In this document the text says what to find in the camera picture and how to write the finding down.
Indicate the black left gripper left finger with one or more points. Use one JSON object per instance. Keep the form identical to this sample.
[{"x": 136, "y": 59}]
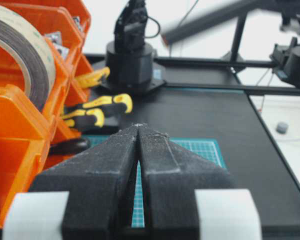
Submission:
[{"x": 100, "y": 182}]

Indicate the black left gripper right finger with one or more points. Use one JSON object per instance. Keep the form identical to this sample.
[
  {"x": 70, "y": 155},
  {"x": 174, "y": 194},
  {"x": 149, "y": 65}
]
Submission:
[{"x": 170, "y": 174}]

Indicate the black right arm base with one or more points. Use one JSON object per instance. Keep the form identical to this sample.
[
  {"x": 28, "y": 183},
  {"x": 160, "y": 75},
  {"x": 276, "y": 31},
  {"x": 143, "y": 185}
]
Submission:
[{"x": 133, "y": 73}]

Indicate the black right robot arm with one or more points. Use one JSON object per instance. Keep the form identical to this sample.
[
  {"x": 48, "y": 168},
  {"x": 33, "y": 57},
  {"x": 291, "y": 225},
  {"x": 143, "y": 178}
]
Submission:
[{"x": 129, "y": 31}]

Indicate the orange lower bin rack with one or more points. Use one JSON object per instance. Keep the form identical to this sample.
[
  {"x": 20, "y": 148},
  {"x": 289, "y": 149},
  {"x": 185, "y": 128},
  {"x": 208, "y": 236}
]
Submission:
[{"x": 26, "y": 133}]

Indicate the orange bin rack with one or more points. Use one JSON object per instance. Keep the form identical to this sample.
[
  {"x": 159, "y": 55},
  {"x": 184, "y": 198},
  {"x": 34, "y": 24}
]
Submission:
[
  {"x": 47, "y": 16},
  {"x": 26, "y": 133}
]

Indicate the orange upper bin rack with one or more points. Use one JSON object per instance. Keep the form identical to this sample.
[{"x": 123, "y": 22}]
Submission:
[{"x": 47, "y": 16}]

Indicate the green grid cutting mat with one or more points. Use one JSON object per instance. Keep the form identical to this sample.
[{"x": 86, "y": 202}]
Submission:
[{"x": 208, "y": 149}]

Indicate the short yellow black screwdriver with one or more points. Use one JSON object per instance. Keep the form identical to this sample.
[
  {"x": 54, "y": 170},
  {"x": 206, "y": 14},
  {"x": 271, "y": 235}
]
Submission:
[{"x": 84, "y": 119}]

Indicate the black table cover sheet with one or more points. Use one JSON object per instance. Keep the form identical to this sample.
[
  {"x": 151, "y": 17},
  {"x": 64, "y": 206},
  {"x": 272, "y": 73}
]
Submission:
[{"x": 203, "y": 99}]

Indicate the long yellow black screwdriver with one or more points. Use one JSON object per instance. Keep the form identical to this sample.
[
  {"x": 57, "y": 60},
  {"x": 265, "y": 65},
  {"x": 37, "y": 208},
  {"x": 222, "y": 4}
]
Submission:
[{"x": 110, "y": 105}]

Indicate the yellow utility knife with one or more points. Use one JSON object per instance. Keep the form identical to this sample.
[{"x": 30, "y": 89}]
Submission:
[{"x": 93, "y": 79}]

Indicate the small grey cap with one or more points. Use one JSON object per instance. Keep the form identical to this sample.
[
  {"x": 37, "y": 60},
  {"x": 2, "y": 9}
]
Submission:
[{"x": 282, "y": 127}]

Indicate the metal corner brackets pile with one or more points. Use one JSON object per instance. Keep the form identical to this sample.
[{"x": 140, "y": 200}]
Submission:
[{"x": 57, "y": 41}]

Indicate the black device at right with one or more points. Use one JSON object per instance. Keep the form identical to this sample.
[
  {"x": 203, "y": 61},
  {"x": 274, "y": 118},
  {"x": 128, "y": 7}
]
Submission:
[{"x": 287, "y": 62}]

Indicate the beige double-sided tape roll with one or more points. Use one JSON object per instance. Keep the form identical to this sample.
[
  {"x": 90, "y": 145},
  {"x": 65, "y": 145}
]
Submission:
[{"x": 27, "y": 47}]

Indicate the dark handle tool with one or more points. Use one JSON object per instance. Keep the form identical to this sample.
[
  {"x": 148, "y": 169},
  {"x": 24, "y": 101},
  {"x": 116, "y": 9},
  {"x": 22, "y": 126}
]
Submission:
[{"x": 71, "y": 146}]

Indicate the black frame crossbar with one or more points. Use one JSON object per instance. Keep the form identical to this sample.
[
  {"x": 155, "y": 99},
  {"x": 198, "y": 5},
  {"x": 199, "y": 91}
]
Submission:
[{"x": 202, "y": 23}]

